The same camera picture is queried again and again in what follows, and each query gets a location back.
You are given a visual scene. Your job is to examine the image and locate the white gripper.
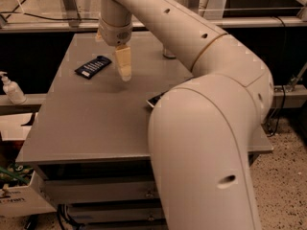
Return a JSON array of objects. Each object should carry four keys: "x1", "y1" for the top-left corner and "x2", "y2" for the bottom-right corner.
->
[{"x1": 95, "y1": 16, "x2": 132, "y2": 81}]

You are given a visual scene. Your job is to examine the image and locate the dark blue rxbar wrapper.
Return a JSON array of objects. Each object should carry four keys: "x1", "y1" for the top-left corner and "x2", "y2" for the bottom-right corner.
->
[{"x1": 75, "y1": 56, "x2": 111, "y2": 80}]

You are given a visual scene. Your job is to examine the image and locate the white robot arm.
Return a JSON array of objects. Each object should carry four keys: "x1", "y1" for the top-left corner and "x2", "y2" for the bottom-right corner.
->
[{"x1": 99, "y1": 0, "x2": 273, "y2": 230}]

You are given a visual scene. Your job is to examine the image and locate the silver soda can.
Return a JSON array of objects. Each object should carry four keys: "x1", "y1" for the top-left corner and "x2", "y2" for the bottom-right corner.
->
[{"x1": 162, "y1": 48, "x2": 176, "y2": 59}]

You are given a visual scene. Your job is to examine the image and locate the blue kettle chips bag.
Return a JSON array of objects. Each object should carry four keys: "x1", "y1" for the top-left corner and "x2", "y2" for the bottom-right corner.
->
[{"x1": 147, "y1": 92, "x2": 164, "y2": 108}]

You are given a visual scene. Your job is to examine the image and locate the grey drawer cabinet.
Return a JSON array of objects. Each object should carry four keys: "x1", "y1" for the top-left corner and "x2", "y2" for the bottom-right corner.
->
[{"x1": 15, "y1": 29, "x2": 274, "y2": 230}]

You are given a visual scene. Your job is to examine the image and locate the white pump bottle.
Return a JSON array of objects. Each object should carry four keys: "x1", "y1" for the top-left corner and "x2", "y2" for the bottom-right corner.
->
[{"x1": 0, "y1": 71, "x2": 27, "y2": 104}]

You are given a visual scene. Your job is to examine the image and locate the white cardboard box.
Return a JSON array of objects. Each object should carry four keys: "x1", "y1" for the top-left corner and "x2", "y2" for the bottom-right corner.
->
[{"x1": 0, "y1": 113, "x2": 56, "y2": 218}]

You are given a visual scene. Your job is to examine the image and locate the left metal frame bracket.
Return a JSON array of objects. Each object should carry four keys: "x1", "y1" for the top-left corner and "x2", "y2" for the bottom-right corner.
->
[{"x1": 62, "y1": 0, "x2": 81, "y2": 28}]

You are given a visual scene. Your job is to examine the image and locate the black cable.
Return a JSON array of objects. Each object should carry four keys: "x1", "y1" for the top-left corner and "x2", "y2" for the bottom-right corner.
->
[{"x1": 0, "y1": 0, "x2": 100, "y2": 23}]

